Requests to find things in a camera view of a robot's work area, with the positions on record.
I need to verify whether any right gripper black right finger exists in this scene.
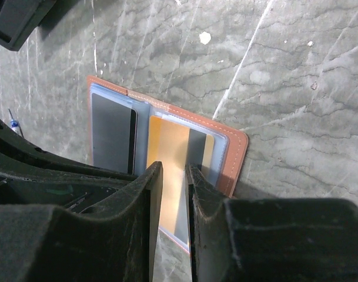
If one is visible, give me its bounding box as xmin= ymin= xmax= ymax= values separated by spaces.
xmin=185 ymin=165 xmax=358 ymax=281

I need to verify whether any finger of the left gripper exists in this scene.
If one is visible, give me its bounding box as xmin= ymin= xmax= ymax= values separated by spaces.
xmin=0 ymin=120 xmax=136 ymax=213

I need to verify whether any black card in holder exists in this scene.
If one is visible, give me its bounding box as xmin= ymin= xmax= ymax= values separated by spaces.
xmin=92 ymin=93 xmax=137 ymax=174

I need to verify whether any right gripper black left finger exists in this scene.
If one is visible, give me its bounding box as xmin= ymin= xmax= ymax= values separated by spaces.
xmin=0 ymin=162 xmax=163 ymax=281

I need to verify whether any black white three-compartment tray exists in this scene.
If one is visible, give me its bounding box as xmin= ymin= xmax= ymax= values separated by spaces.
xmin=0 ymin=0 xmax=56 ymax=51

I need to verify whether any orange leather card holder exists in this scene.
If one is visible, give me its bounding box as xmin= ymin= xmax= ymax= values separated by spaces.
xmin=87 ymin=76 xmax=248 ymax=250

